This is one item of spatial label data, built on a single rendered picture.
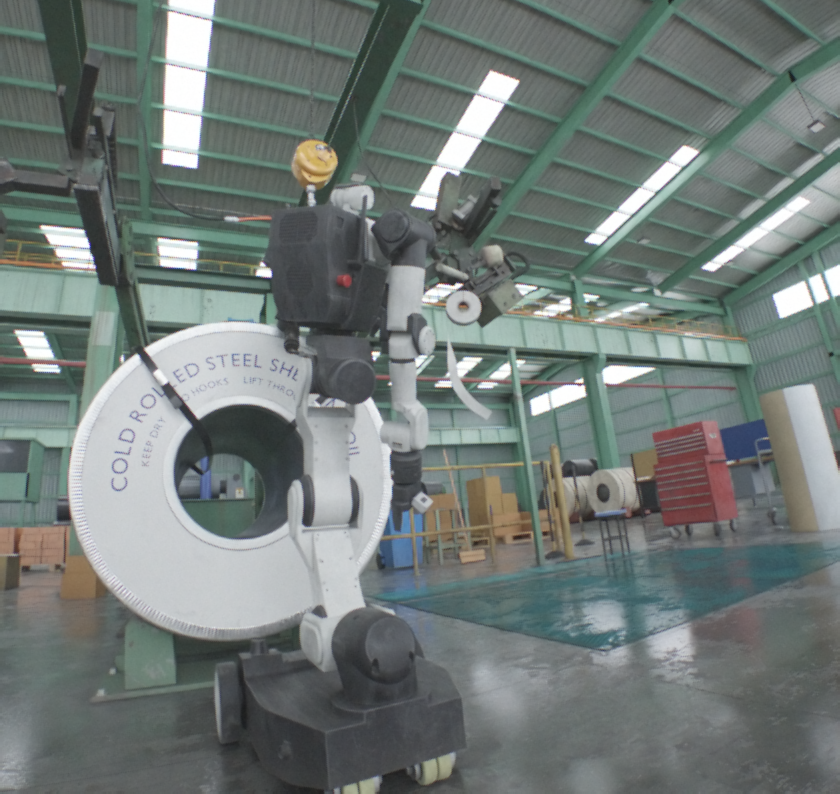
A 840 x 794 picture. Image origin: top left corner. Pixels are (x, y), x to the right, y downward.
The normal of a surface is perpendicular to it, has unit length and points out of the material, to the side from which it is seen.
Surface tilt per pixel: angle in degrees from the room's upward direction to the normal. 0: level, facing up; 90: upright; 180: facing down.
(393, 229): 102
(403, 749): 90
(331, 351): 66
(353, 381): 111
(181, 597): 90
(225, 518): 90
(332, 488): 83
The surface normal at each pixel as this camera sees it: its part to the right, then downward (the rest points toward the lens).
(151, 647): 0.43, -0.32
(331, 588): 0.38, -0.68
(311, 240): -0.45, -0.04
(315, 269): -0.45, 0.22
